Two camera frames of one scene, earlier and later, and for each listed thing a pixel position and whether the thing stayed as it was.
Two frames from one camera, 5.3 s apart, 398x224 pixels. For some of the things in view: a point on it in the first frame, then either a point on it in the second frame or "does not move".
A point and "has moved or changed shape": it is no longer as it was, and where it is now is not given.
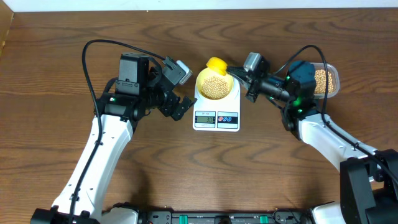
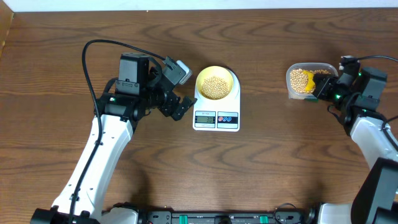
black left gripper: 168,109 does not move
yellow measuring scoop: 217,64 has moved or changed shape
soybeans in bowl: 214,87 does not move
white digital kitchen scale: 221,115 does not move
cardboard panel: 6,16 does not move
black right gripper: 252,86 → 320,90
